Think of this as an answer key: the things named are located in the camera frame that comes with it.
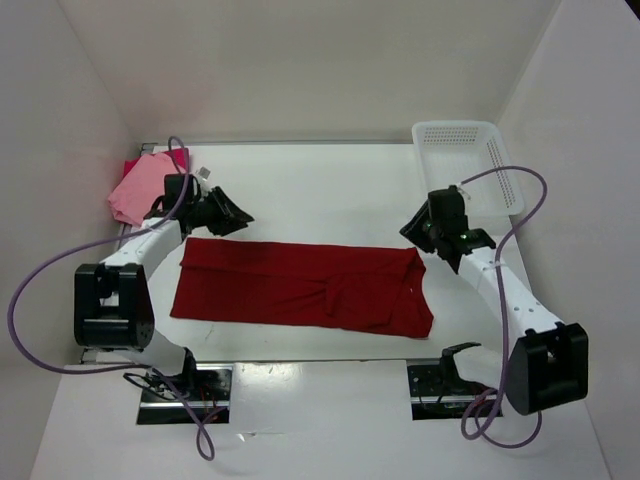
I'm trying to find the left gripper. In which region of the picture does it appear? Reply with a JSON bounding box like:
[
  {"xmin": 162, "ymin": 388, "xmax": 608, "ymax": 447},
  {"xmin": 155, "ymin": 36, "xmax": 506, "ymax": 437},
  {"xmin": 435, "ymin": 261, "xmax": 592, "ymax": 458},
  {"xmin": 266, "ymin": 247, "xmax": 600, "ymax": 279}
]
[{"xmin": 187, "ymin": 186, "xmax": 253, "ymax": 237}]

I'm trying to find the magenta t shirt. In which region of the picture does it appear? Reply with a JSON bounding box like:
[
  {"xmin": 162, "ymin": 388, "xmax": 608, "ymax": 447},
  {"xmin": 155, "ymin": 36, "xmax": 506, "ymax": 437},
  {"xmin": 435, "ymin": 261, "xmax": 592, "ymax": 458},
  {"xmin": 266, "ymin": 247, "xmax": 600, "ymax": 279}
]
[{"xmin": 122, "ymin": 148, "xmax": 190, "ymax": 177}]

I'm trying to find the dark red t shirt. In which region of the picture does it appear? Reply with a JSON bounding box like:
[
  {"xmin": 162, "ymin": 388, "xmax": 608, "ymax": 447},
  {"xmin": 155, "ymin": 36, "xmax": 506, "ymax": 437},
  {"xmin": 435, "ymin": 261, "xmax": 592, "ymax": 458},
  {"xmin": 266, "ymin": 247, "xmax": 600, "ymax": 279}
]
[{"xmin": 171, "ymin": 238, "xmax": 434, "ymax": 339}]

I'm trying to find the pink t shirt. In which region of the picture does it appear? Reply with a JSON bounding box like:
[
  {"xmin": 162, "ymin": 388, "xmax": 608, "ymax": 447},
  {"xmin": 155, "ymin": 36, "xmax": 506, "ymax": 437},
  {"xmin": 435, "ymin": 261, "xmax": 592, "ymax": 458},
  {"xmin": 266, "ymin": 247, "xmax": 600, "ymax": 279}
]
[{"xmin": 107, "ymin": 154, "xmax": 185, "ymax": 227}]

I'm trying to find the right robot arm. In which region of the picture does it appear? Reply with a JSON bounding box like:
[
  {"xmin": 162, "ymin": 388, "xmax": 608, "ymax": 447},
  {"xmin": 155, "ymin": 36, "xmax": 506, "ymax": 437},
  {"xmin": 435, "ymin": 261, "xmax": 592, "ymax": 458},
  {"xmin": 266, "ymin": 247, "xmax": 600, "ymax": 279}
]
[{"xmin": 400, "ymin": 185, "xmax": 589, "ymax": 415}]

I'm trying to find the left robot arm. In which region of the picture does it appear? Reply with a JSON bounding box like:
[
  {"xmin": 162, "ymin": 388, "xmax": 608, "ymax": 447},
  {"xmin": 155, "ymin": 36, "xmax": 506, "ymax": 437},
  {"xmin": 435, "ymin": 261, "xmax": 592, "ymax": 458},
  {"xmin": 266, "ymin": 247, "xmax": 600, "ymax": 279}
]
[{"xmin": 74, "ymin": 168, "xmax": 254, "ymax": 400}]

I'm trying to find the white plastic basket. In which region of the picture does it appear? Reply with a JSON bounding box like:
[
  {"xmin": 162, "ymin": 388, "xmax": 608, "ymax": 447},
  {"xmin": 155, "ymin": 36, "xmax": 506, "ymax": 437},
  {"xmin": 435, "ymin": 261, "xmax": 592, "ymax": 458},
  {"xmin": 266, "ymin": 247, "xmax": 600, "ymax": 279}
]
[{"xmin": 412, "ymin": 120, "xmax": 524, "ymax": 217}]

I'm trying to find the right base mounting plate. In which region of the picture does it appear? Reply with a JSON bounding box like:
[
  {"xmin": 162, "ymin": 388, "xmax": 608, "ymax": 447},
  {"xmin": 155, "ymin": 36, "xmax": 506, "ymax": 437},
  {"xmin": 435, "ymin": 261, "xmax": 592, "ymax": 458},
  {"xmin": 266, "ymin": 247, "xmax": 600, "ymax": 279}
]
[{"xmin": 406, "ymin": 359, "xmax": 487, "ymax": 421}]

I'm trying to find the base mounting plate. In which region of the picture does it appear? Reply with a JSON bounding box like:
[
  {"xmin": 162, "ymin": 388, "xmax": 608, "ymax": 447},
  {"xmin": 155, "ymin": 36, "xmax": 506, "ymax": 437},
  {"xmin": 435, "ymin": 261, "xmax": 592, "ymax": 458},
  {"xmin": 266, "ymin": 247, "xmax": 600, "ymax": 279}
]
[
  {"xmin": 406, "ymin": 359, "xmax": 487, "ymax": 421},
  {"xmin": 129, "ymin": 365, "xmax": 233, "ymax": 426}
]

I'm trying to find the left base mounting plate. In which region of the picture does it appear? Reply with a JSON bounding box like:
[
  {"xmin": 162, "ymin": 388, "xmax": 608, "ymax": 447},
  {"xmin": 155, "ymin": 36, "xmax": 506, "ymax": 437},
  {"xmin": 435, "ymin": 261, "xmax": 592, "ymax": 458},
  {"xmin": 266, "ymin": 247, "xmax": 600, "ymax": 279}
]
[{"xmin": 129, "ymin": 365, "xmax": 233, "ymax": 426}]

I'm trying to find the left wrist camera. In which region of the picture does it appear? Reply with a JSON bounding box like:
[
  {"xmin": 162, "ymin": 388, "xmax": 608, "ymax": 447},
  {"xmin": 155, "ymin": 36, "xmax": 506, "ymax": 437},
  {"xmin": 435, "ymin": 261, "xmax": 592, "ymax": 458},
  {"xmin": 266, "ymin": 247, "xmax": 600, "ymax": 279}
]
[{"xmin": 196, "ymin": 167, "xmax": 211, "ymax": 181}]

